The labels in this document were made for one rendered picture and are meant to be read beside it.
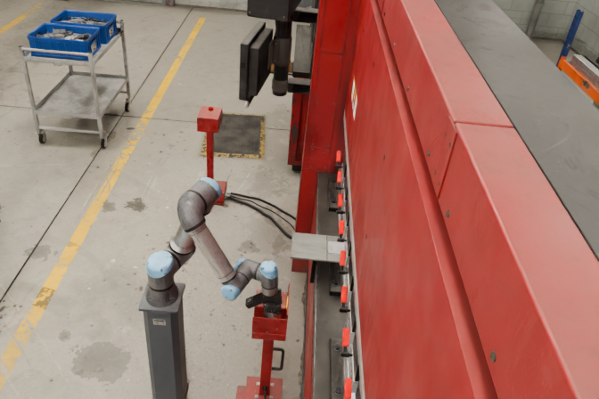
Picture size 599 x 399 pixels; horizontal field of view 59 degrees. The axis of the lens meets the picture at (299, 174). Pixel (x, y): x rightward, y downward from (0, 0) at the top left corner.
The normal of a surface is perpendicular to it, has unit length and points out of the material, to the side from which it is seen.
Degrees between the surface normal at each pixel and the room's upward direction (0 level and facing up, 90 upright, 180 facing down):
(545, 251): 0
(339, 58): 90
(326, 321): 0
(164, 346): 90
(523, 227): 0
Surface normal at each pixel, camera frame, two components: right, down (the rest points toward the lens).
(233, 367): 0.08, -0.83
